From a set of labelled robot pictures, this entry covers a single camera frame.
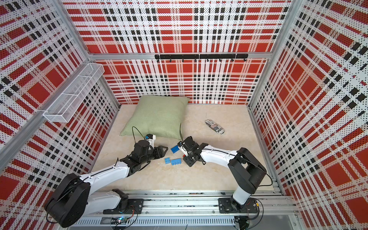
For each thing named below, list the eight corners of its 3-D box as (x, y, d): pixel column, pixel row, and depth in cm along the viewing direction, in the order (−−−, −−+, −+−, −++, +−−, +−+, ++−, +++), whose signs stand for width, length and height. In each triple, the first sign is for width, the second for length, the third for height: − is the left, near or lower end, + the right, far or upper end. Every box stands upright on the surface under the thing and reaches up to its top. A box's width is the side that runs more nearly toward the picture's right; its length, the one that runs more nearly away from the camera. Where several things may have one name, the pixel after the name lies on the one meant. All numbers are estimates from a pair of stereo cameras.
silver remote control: (204, 123, 111) (205, 121, 109) (208, 120, 113) (208, 118, 110) (221, 135, 104) (221, 133, 101) (224, 132, 106) (225, 129, 103)
